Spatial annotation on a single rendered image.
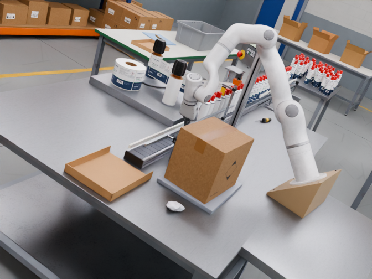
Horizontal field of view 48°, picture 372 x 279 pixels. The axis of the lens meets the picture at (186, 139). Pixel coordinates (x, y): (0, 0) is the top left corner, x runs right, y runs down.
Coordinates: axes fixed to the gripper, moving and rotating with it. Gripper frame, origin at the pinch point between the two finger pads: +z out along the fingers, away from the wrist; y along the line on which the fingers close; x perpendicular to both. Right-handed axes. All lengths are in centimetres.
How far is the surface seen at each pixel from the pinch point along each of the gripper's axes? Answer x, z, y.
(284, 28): -565, 206, 123
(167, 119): -3.9, 9.4, 15.5
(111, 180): 68, -13, -3
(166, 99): -20.2, 10.2, 27.6
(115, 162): 55, -8, 5
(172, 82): -24.5, -1.2, 27.1
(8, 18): -144, 125, 355
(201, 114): -15.0, 2.7, -1.0
